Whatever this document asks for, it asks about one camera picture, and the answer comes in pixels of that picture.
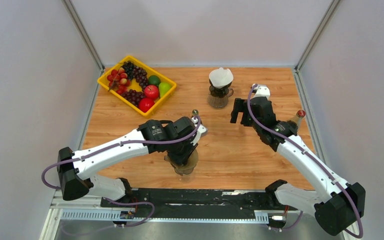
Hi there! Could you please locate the cola glass bottle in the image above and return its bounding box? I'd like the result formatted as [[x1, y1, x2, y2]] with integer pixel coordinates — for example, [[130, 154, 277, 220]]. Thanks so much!
[[286, 109, 306, 133]]

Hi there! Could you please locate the grey clear plastic dripper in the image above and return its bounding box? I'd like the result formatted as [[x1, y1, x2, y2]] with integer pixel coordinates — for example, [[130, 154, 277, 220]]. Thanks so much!
[[164, 149, 199, 176]]

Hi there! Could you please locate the dark purple grape bunch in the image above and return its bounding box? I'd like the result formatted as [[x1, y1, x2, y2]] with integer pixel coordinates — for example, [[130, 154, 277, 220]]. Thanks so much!
[[121, 89, 146, 107]]

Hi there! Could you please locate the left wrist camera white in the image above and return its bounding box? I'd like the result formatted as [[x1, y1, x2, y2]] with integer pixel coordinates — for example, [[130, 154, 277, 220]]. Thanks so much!
[[190, 116, 208, 146]]

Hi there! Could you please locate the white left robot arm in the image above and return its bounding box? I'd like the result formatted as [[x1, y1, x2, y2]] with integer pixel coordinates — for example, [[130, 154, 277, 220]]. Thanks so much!
[[57, 116, 208, 207]]

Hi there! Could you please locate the red apple with stem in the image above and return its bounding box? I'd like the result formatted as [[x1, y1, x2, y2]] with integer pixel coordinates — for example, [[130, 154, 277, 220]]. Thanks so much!
[[143, 84, 160, 101]]

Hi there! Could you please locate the green lime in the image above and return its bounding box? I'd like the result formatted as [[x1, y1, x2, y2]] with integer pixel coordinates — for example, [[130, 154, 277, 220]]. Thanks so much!
[[148, 75, 161, 87]]

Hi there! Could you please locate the yellow plastic fruit tray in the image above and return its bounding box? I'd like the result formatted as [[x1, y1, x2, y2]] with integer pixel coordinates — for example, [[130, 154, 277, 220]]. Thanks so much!
[[97, 55, 177, 118]]

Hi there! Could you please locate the brown paper coffee filter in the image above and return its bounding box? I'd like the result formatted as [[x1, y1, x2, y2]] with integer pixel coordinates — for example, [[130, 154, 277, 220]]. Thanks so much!
[[184, 149, 199, 170]]

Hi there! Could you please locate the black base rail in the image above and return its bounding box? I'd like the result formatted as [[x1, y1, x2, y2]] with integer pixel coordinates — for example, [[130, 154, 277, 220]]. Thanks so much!
[[99, 187, 299, 220]]

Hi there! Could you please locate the clear glass beaker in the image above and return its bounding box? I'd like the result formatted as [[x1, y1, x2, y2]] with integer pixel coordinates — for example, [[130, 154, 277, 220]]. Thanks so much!
[[178, 174, 193, 183]]

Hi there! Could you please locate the red lychee fruit cluster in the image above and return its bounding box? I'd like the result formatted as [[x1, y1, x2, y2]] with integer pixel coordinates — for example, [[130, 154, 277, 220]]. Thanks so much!
[[106, 67, 131, 95]]

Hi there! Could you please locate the green pear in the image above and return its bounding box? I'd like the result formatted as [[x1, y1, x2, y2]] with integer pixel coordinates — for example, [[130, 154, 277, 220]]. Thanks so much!
[[158, 82, 172, 98]]

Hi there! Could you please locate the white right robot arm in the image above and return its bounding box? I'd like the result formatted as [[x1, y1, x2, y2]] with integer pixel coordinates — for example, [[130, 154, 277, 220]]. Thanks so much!
[[230, 96, 366, 239]]

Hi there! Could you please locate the red apple near corner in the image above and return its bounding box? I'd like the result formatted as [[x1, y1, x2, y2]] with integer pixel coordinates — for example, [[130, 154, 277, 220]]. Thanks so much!
[[138, 97, 155, 113]]

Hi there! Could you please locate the green Perrier glass bottle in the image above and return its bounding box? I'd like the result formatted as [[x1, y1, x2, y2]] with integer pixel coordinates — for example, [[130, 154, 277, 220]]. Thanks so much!
[[192, 109, 199, 119]]

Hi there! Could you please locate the dark olive coffee dripper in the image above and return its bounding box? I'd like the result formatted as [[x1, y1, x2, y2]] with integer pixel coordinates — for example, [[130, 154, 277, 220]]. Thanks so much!
[[209, 84, 234, 99]]

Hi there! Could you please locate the white paper coffee filter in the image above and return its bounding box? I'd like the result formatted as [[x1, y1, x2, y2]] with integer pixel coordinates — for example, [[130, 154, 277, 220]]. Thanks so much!
[[208, 67, 234, 89]]

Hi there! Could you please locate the ribbed glass coffee server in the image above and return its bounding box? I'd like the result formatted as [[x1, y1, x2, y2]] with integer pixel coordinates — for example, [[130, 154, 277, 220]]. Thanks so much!
[[207, 93, 229, 109]]

